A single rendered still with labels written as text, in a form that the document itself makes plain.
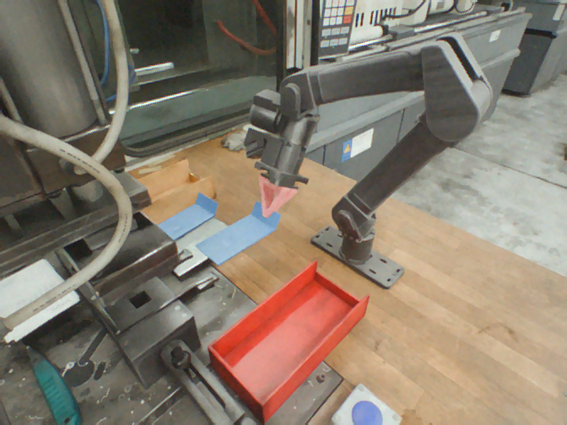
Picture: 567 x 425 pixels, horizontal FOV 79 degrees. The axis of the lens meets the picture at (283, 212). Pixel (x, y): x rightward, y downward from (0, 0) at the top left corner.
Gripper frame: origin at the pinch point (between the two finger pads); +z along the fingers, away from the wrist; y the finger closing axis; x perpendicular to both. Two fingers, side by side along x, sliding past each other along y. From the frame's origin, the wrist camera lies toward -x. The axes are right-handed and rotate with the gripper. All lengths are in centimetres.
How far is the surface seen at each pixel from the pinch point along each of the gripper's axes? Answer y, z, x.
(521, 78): -413, -164, -48
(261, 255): -3.8, 10.1, -0.5
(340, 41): -61, -54, -44
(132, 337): 25.6, 18.4, 4.9
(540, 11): -380, -220, -54
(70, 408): 31.2, 29.0, 4.1
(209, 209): -2.1, 7.2, -18.2
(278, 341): 6.3, 16.3, 16.6
